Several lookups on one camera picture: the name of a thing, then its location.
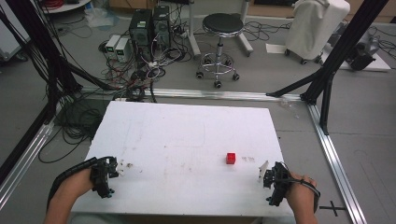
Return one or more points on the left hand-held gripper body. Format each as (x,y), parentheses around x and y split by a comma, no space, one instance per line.
(101,177)

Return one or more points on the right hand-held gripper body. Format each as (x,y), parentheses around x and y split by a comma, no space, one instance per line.
(278,183)

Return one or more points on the person's left hand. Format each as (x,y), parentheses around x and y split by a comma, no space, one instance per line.
(79,183)

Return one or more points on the person's right hand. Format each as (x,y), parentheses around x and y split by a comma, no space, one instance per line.
(302,193)

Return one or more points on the red cube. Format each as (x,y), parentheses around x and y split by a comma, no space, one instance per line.
(230,158)

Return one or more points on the white bench power supply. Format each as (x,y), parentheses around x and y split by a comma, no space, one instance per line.
(122,49)
(112,46)

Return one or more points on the white paper sheet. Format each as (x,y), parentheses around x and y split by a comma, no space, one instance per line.
(275,48)

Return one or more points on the large black computer tower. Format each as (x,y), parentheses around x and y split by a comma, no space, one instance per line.
(140,34)

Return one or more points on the small black computer tower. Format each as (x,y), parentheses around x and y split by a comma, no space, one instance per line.
(162,26)

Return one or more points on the black round stool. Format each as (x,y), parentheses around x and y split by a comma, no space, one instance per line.
(222,25)

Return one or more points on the white covered machine on wheels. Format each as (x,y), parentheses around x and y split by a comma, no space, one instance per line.
(314,28)

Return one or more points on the black and grey machine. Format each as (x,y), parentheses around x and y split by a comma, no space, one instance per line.
(362,53)

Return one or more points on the clear plastic bag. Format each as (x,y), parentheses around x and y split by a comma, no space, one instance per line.
(99,17)

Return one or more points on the white flat floor board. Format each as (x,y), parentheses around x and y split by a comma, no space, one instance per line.
(378,63)

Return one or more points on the white round table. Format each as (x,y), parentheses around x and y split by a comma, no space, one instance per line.
(67,6)

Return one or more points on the aluminium floor rail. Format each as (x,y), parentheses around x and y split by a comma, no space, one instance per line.
(336,165)
(21,161)
(218,94)

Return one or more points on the black metal frame post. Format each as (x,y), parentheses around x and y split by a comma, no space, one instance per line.
(43,46)
(339,53)

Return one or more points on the white desk leg frame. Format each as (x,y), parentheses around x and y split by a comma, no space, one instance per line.
(194,34)

